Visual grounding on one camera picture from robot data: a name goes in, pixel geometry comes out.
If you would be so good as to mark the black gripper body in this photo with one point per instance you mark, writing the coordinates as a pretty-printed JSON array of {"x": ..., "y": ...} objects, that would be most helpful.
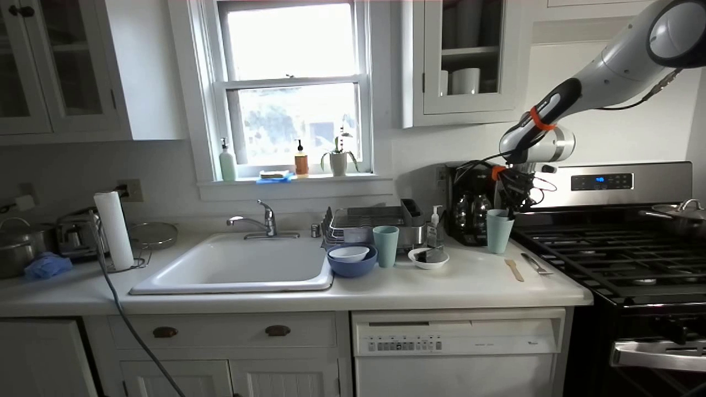
[{"x": 513, "y": 189}]

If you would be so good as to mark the grey-green cup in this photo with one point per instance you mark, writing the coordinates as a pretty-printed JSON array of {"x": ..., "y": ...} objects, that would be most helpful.
[
  {"x": 499, "y": 222},
  {"x": 497, "y": 244},
  {"x": 385, "y": 238}
]

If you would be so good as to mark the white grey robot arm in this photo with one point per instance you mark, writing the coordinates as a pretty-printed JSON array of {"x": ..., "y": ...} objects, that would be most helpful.
[{"x": 654, "y": 48}]

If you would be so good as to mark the grey-green cup by sink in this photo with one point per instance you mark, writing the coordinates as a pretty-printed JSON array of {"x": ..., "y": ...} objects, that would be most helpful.
[{"x": 385, "y": 238}]

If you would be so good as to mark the black coffee maker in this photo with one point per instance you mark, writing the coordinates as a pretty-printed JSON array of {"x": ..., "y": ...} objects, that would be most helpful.
[{"x": 474, "y": 192}]

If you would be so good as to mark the soap dispenser bottle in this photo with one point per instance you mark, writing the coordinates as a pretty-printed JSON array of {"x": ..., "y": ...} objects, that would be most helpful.
[{"x": 435, "y": 226}]

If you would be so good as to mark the white bowl with black spoon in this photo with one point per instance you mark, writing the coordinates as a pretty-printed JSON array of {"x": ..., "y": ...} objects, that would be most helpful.
[{"x": 429, "y": 256}]

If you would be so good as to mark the white mug in cabinet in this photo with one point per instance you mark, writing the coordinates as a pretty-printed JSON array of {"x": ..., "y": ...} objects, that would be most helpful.
[{"x": 465, "y": 82}]

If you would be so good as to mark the black gas stove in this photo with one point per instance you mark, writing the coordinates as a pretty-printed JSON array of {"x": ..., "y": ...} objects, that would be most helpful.
[{"x": 620, "y": 233}]

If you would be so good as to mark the white dishwasher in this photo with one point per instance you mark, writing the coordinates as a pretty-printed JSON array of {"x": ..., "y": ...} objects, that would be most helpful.
[{"x": 460, "y": 353}]

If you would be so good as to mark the small potted plant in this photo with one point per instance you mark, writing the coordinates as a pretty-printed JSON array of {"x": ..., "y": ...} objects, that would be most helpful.
[{"x": 340, "y": 160}]

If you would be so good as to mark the metal dish rack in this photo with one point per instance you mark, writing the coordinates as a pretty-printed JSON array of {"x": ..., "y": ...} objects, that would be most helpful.
[{"x": 353, "y": 226}]

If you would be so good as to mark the blue bowl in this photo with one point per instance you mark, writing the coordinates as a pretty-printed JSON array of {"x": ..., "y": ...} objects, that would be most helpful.
[{"x": 352, "y": 261}]

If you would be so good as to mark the orange soap bottle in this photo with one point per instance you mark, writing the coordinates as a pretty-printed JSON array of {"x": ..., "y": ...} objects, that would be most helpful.
[{"x": 300, "y": 158}]

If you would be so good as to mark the chrome faucet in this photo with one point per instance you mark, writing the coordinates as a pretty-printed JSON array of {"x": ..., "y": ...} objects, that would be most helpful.
[{"x": 266, "y": 222}]

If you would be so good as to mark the blue dish on sill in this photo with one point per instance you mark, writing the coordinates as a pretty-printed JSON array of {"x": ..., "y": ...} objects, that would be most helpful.
[{"x": 275, "y": 178}]

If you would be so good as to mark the green bottle on sill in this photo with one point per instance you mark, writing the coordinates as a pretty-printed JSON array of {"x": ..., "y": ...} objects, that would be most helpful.
[{"x": 225, "y": 161}]

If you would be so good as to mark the white kitchen sink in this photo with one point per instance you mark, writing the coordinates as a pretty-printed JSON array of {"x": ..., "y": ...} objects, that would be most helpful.
[{"x": 236, "y": 265}]

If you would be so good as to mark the glass lid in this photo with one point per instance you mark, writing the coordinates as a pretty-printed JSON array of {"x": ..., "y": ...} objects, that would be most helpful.
[{"x": 156, "y": 235}]

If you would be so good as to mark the paper towel roll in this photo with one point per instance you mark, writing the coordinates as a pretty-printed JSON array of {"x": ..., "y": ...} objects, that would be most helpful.
[{"x": 116, "y": 230}]

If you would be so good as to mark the silver toaster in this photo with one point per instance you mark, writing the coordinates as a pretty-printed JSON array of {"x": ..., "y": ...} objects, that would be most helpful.
[{"x": 75, "y": 235}]

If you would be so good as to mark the blue sponge cloth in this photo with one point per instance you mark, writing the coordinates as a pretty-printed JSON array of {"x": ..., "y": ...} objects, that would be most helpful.
[{"x": 47, "y": 265}]

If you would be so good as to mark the metal pot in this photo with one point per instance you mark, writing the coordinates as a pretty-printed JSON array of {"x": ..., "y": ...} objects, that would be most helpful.
[{"x": 16, "y": 247}]

